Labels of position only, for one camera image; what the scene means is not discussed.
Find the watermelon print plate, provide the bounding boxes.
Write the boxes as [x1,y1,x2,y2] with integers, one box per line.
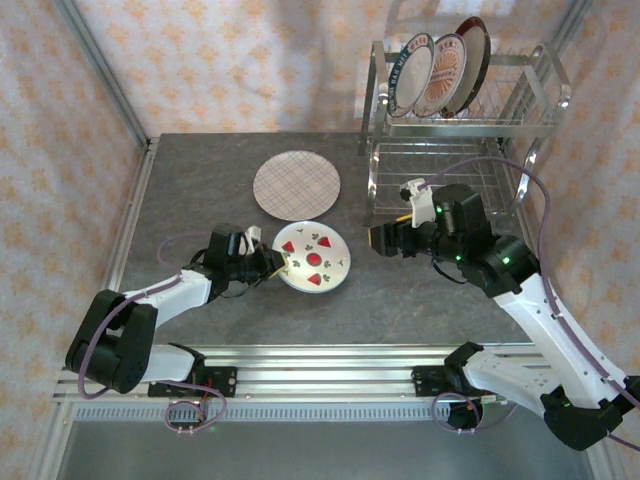
[272,220,352,295]

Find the plaid line plate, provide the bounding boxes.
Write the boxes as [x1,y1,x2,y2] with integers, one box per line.
[251,150,343,222]

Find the orange sunburst plate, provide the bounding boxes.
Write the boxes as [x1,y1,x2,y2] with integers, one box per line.
[413,32,469,117]

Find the green rim lettered plate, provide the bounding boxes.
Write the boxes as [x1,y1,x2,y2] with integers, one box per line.
[385,32,436,119]

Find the dark red plate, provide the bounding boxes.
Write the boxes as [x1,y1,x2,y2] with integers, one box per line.
[439,15,492,119]

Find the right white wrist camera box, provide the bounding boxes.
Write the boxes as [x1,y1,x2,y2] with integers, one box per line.
[399,178,439,229]

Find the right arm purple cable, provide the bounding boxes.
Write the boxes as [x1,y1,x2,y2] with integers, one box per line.
[418,155,640,452]

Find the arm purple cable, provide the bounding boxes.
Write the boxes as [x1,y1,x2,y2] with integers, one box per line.
[78,231,230,437]
[418,155,640,452]

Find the steel wire dish rack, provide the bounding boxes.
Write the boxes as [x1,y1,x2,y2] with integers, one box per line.
[358,0,572,229]

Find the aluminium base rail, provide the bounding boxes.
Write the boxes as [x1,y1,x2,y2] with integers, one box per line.
[52,343,556,402]

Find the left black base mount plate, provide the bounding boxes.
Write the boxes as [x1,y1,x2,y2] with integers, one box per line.
[147,365,238,400]

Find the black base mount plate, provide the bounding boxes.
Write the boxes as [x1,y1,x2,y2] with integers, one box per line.
[410,364,481,399]
[147,365,238,400]

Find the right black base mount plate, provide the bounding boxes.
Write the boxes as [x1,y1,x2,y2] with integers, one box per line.
[410,364,481,399]

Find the grey slotted cable duct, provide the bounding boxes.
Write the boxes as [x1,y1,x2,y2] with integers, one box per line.
[69,404,501,424]

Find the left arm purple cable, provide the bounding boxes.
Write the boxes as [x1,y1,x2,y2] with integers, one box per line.
[78,231,230,437]

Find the aluminium frame post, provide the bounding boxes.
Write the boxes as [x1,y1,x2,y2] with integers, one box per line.
[548,0,597,54]
[52,0,154,149]

